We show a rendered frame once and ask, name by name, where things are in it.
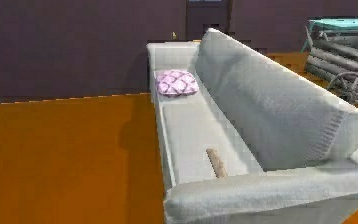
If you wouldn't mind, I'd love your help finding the tan wooden stick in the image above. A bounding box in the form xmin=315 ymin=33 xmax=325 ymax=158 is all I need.
xmin=205 ymin=148 xmax=229 ymax=179

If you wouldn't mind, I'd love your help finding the pink patterned cushion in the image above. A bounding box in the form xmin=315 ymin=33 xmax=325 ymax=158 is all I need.
xmin=155 ymin=69 xmax=200 ymax=98

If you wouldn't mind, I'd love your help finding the white sofa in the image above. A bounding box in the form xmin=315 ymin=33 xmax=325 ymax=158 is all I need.
xmin=146 ymin=27 xmax=358 ymax=224

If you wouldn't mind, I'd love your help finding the turquoise table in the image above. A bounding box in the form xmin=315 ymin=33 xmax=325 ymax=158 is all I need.
xmin=301 ymin=18 xmax=358 ymax=53

